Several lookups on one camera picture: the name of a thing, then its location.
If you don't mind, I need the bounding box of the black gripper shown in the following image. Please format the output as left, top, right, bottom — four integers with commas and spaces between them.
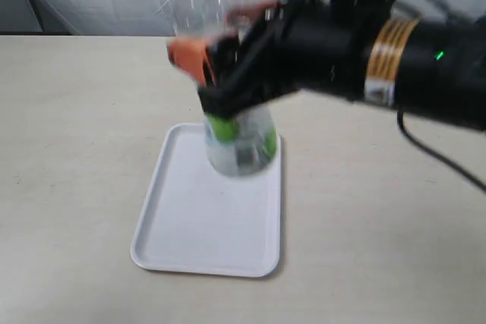
166, 0, 380, 118

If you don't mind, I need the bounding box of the clear plastic drink bottle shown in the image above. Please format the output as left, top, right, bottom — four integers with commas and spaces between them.
172, 0, 276, 176

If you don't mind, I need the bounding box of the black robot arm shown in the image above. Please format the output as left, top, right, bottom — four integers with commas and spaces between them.
167, 0, 485, 131

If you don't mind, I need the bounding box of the white plastic tray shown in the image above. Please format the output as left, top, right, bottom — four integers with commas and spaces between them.
130, 123, 282, 278

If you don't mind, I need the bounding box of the black cable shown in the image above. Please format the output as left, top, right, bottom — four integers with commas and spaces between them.
387, 0, 486, 192

